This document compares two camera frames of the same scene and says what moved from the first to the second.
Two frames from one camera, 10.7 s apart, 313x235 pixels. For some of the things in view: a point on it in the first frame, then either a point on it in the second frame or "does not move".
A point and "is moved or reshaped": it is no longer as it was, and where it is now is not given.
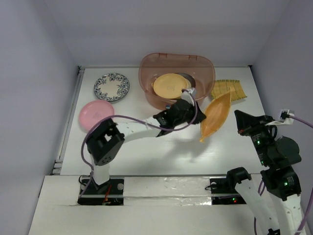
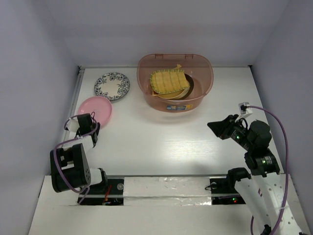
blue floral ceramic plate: [111, 87] does not move
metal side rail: [59, 154] does not move
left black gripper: [199, 117] -> [98, 129]
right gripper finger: [246, 124] -> [220, 128]
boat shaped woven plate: [215, 112] -> [175, 95]
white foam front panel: [166, 191] does not move
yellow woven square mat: [237, 92] -> [167, 81]
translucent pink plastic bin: [152, 65] does not move
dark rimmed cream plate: [190, 82] does not move
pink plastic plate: [91, 112] is moved or reshaped
